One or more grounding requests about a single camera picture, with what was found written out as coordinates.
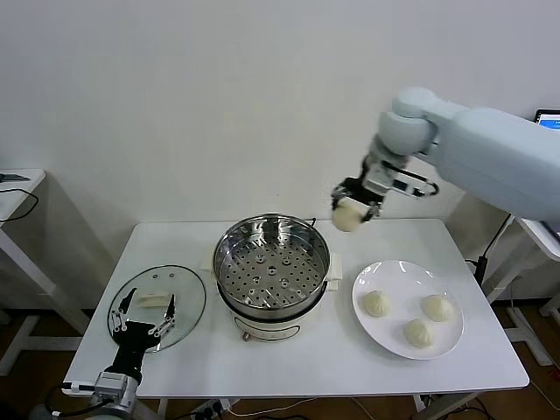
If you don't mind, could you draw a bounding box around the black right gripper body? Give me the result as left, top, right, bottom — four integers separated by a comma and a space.
340, 174, 384, 206

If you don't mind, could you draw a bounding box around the stainless steel steamer basket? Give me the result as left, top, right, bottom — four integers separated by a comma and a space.
213, 213, 333, 311

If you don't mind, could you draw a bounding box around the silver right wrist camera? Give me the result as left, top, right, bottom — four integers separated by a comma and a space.
371, 162, 417, 196

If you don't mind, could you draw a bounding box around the round glass pot lid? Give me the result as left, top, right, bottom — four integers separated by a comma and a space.
108, 263, 207, 354

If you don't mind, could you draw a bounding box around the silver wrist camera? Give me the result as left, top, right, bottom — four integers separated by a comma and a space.
94, 370, 128, 400
371, 162, 417, 196

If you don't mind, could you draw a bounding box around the white electric pot base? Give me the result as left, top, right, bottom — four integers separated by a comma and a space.
199, 251, 345, 344

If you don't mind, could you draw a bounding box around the white laptop charging cable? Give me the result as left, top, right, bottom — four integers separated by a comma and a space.
480, 213, 514, 259

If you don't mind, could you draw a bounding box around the white side table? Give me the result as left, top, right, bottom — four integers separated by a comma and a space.
0, 168, 93, 377
483, 212, 560, 368

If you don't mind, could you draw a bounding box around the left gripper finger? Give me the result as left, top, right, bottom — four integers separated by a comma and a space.
148, 293, 177, 338
108, 287, 137, 336

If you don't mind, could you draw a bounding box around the white round plate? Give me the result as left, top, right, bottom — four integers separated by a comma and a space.
352, 260, 466, 361

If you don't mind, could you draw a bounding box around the open grey laptop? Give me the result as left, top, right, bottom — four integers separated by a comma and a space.
534, 108, 560, 242

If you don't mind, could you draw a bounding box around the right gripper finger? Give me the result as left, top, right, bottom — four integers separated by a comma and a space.
330, 185, 351, 211
361, 199, 382, 223

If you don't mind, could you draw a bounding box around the white steamed baozi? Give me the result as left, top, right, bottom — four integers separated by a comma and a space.
402, 318, 437, 350
331, 197, 367, 233
362, 290, 393, 319
421, 294, 456, 323

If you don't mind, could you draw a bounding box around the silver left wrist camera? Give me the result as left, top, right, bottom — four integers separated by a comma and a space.
94, 370, 128, 400

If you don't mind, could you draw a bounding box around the white power strip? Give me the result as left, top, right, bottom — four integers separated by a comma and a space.
187, 400, 240, 420

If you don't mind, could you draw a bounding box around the thin black cable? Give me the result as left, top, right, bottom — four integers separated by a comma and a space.
0, 187, 40, 227

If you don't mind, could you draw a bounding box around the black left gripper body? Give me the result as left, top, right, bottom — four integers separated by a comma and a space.
111, 321, 155, 376

